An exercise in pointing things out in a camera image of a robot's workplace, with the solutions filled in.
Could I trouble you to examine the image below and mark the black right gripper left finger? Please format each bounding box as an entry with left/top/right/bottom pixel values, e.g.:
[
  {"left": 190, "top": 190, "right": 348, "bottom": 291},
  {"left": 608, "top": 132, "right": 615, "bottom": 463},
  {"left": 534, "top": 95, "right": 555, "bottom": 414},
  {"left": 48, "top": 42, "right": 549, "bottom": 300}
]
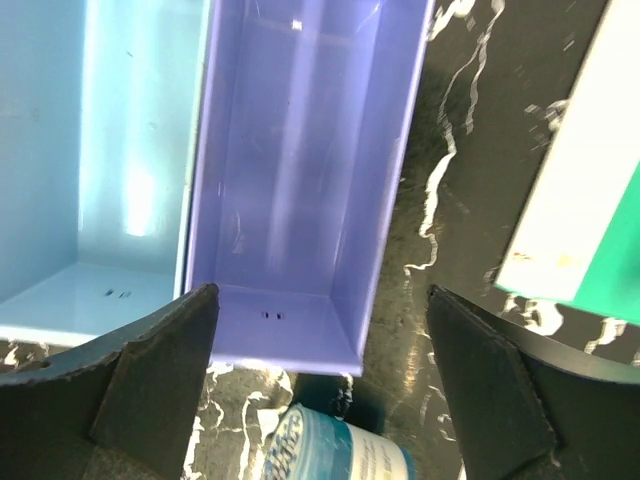
[{"left": 1, "top": 284, "right": 219, "bottom": 479}]

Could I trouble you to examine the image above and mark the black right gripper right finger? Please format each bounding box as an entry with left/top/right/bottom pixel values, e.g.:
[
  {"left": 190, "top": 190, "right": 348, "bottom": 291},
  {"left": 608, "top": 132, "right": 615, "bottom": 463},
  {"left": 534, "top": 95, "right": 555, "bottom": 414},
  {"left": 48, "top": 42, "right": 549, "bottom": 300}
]
[{"left": 427, "top": 285, "right": 639, "bottom": 479}]

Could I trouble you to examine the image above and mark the blue round jar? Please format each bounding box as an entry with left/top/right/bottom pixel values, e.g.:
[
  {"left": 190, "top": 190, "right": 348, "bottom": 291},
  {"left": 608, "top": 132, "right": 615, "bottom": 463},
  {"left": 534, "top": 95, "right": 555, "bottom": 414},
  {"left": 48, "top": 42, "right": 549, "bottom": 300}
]
[{"left": 261, "top": 404, "right": 416, "bottom": 480}]

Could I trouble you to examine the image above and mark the light blue drawer box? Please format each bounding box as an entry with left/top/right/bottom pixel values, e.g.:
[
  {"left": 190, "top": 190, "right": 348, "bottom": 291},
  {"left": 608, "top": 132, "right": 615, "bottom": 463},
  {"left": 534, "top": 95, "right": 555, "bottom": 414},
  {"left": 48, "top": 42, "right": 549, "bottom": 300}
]
[{"left": 1, "top": 1, "right": 210, "bottom": 346}]

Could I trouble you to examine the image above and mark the purple drawer box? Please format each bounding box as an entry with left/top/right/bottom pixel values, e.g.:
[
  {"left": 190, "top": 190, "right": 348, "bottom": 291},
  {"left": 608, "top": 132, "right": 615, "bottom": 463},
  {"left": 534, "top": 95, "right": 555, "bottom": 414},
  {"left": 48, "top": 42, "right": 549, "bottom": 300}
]
[{"left": 179, "top": 1, "right": 434, "bottom": 376}]

